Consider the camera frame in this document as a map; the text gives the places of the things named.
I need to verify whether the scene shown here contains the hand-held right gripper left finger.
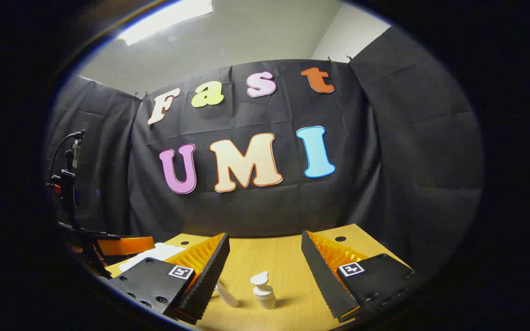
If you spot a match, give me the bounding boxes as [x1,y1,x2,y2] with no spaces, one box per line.
[108,232,231,325]

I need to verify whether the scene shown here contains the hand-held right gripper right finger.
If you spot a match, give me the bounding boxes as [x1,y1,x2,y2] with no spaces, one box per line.
[300,230,417,322]

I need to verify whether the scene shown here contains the white tube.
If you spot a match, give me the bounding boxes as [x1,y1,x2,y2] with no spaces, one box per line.
[214,280,241,308]

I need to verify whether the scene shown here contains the light blue suitcase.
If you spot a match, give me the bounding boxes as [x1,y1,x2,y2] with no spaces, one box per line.
[118,242,186,273]

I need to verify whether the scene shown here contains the white pump bottle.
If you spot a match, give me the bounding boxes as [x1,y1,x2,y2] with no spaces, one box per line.
[250,271,277,310]

